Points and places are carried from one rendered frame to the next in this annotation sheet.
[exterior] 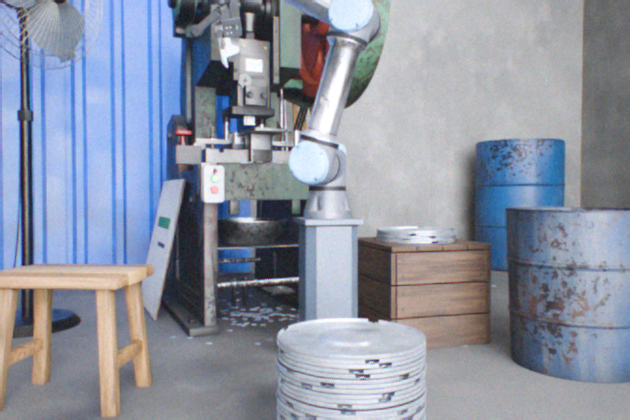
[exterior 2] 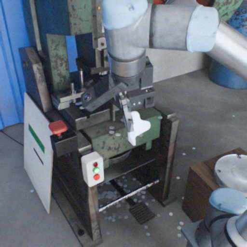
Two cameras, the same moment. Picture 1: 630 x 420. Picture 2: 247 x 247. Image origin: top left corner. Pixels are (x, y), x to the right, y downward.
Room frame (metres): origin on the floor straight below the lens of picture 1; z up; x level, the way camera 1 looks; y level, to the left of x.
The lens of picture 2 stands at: (1.27, 0.38, 1.33)
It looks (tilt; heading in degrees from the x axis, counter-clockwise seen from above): 33 degrees down; 350
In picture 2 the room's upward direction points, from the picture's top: straight up
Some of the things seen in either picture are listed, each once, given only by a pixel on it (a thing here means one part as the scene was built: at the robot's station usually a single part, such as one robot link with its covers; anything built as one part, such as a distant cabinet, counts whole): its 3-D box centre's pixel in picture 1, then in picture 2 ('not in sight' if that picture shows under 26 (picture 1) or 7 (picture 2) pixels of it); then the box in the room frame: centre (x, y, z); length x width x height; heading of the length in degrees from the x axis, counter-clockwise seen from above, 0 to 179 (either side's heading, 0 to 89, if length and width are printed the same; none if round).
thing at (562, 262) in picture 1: (576, 285); not in sight; (1.78, -0.82, 0.24); 0.42 x 0.42 x 0.48
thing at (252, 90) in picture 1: (250, 73); (104, 29); (2.46, 0.26, 1.04); 0.17 x 0.15 x 0.30; 24
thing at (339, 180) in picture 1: (326, 164); (226, 211); (1.76, -0.04, 0.62); 0.13 x 0.12 x 0.14; 161
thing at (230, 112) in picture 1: (247, 116); (101, 64); (2.50, 0.28, 0.86); 0.20 x 0.16 x 0.05; 114
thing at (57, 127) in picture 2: (182, 141); (58, 133); (2.15, 0.49, 0.72); 0.07 x 0.06 x 0.08; 24
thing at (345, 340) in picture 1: (351, 336); not in sight; (1.12, -0.08, 0.25); 0.29 x 0.29 x 0.01
